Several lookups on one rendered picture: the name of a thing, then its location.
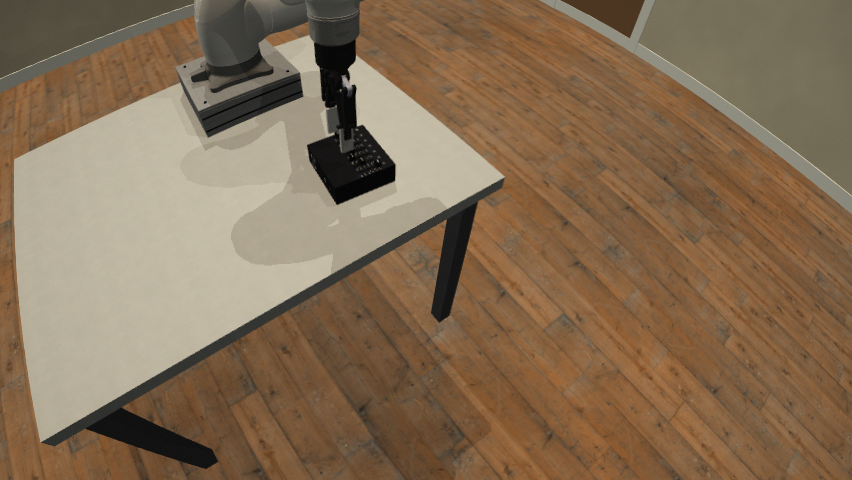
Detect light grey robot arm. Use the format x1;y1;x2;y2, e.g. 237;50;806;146
190;0;364;93

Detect black lighting desk panel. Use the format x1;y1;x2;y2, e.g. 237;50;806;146
307;125;396;204

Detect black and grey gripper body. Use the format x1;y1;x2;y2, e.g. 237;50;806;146
314;39;356;90

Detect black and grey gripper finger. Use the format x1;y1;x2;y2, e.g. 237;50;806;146
328;75;357;153
319;67;340;134

